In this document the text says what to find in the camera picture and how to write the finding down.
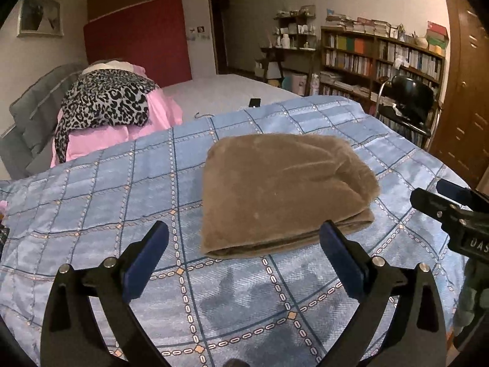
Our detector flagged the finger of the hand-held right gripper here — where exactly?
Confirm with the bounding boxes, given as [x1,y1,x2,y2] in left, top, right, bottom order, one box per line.
[410,188,465,230]
[436,179,489,213]

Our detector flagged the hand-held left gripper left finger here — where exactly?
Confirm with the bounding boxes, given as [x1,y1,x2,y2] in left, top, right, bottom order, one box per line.
[40,221,171,367]

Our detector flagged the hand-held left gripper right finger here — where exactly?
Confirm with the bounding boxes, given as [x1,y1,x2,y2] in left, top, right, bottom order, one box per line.
[319,220,447,367]

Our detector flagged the brown fleece pants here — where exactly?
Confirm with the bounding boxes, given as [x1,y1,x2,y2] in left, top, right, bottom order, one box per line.
[199,133,381,258]

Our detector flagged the brown wooden door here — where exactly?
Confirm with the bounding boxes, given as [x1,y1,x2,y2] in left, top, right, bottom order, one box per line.
[428,0,489,190]

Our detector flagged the blue patterned blanket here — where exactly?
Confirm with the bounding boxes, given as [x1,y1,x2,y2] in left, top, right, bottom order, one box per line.
[0,95,472,367]

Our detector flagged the black chair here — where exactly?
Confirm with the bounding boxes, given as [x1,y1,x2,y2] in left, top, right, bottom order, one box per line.
[372,75,440,150]

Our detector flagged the pink quilt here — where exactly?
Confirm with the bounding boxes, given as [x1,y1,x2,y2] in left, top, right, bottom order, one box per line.
[50,64,184,169]

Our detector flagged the wooden bookshelf with books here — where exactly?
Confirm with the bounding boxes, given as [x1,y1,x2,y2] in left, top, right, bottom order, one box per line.
[319,26,447,115]

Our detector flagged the leopard print cloth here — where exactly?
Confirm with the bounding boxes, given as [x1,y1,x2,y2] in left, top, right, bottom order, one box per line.
[54,71,159,163]

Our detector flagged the pink bin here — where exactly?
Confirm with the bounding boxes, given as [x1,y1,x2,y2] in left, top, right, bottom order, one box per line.
[282,73,308,96]

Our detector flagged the stack of books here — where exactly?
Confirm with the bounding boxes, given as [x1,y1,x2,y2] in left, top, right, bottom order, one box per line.
[325,15,392,38]

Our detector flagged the small wooden shelf rack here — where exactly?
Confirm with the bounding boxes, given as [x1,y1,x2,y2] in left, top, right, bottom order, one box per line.
[255,5,319,85]

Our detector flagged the red wall panel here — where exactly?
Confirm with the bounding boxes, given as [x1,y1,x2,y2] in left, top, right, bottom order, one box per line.
[83,0,192,88]

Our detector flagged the framed wall picture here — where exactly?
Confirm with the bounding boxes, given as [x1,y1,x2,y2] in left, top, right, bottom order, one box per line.
[17,0,65,38]

